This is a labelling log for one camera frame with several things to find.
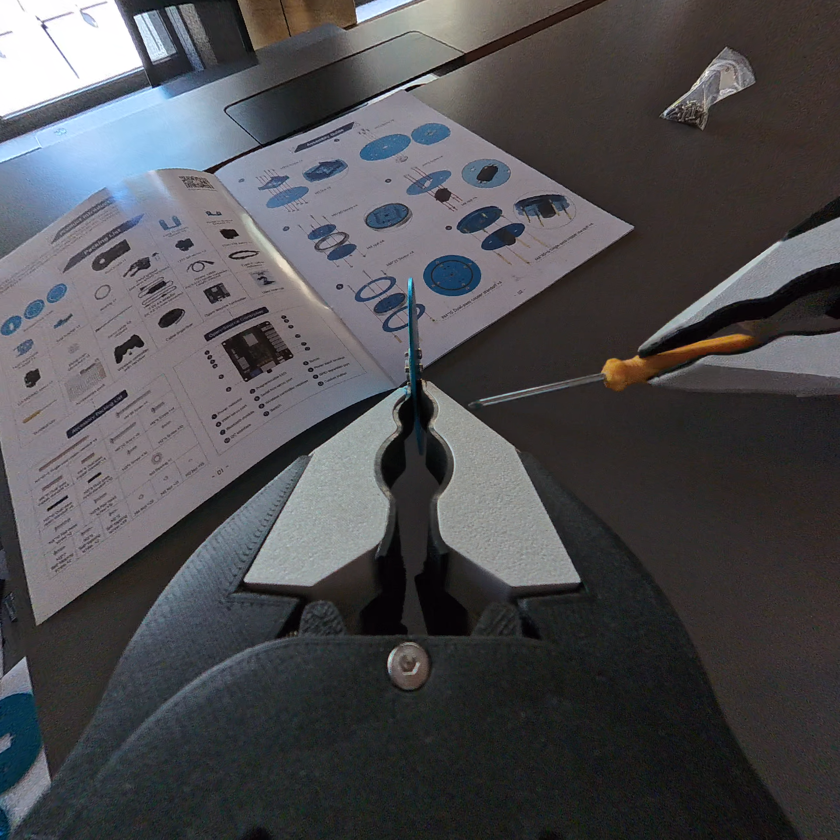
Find blue round metal plate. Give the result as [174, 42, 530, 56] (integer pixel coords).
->
[402, 277, 429, 455]

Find orange handled screwdriver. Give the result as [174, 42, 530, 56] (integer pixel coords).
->
[467, 333, 756, 409]

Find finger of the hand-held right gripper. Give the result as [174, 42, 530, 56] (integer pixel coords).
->
[638, 214, 840, 358]
[646, 315, 840, 399]

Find clear plastic bag of screws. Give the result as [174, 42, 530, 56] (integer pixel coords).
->
[659, 46, 757, 134]

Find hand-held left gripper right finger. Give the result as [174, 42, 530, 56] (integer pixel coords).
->
[422, 382, 583, 636]

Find dark grey desk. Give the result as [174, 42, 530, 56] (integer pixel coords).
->
[0, 0, 840, 840]

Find black desk cable flap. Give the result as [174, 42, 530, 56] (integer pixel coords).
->
[224, 29, 466, 147]

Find open instruction booklet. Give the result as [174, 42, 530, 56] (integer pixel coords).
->
[0, 91, 635, 626]

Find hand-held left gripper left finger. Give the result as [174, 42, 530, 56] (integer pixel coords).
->
[243, 384, 413, 636]

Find blue plate with slots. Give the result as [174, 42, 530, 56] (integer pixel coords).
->
[0, 692, 42, 796]

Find white foam packaging tray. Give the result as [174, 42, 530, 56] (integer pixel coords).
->
[0, 656, 53, 840]

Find large window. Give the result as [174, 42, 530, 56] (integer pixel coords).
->
[0, 0, 185, 142]

